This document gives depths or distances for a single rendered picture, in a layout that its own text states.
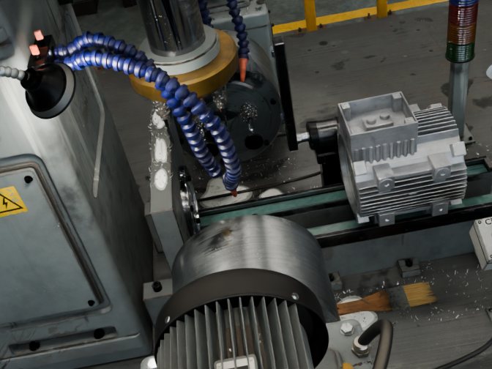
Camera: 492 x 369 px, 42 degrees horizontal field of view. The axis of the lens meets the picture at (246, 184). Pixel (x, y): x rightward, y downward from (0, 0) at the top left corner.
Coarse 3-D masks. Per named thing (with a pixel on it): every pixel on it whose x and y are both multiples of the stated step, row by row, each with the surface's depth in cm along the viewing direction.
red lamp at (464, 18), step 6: (450, 6) 136; (456, 6) 134; (468, 6) 134; (474, 6) 134; (450, 12) 137; (456, 12) 135; (462, 12) 135; (468, 12) 134; (474, 12) 135; (450, 18) 137; (456, 18) 136; (462, 18) 135; (468, 18) 135; (474, 18) 136; (456, 24) 137; (462, 24) 136; (468, 24) 136
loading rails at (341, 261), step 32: (480, 160) 134; (320, 192) 135; (480, 192) 135; (320, 224) 136; (352, 224) 127; (416, 224) 125; (448, 224) 126; (352, 256) 129; (384, 256) 130; (416, 256) 131; (448, 256) 132
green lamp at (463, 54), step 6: (450, 42) 141; (474, 42) 141; (450, 48) 142; (456, 48) 141; (462, 48) 140; (468, 48) 140; (450, 54) 143; (456, 54) 142; (462, 54) 141; (468, 54) 141; (456, 60) 142; (462, 60) 142
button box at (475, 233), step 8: (480, 224) 101; (488, 224) 101; (472, 232) 104; (480, 232) 101; (488, 232) 100; (472, 240) 105; (480, 240) 101; (488, 240) 100; (480, 248) 101; (488, 248) 99; (480, 256) 102; (488, 256) 99; (480, 264) 103; (488, 264) 100
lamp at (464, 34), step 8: (448, 24) 139; (472, 24) 137; (448, 32) 140; (456, 32) 138; (464, 32) 138; (472, 32) 138; (448, 40) 141; (456, 40) 139; (464, 40) 139; (472, 40) 140
